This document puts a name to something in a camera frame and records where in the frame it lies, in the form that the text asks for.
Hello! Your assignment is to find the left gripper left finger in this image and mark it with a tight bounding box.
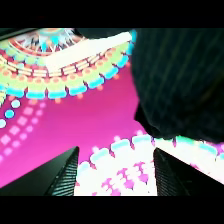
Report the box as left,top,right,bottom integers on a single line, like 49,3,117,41
0,145,81,197

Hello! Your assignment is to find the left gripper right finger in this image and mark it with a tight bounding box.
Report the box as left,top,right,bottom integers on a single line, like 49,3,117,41
152,147,224,197

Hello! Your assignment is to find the navy striped shirt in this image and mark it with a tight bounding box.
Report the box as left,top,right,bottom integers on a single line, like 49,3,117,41
73,28,224,145

